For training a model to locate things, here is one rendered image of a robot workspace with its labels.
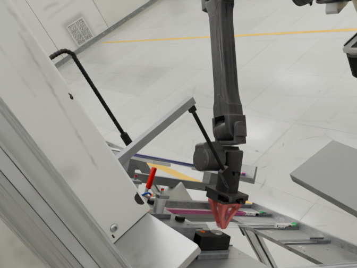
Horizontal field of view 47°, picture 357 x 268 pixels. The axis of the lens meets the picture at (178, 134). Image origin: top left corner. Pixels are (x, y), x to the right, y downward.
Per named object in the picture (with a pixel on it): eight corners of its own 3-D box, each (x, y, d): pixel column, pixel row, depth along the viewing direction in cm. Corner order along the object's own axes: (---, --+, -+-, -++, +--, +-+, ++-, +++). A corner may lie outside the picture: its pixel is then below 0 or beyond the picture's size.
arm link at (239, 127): (246, 120, 101) (224, 126, 109) (210, 118, 95) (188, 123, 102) (249, 169, 100) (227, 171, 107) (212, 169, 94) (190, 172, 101)
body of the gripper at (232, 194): (229, 204, 98) (233, 174, 97) (203, 192, 107) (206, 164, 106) (248, 202, 102) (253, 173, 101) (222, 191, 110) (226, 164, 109)
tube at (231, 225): (292, 226, 123) (292, 223, 122) (295, 228, 121) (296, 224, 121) (148, 225, 93) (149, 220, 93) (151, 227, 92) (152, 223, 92)
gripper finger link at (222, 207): (219, 233, 101) (223, 197, 100) (201, 223, 107) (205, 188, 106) (239, 231, 105) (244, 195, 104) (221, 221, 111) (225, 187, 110)
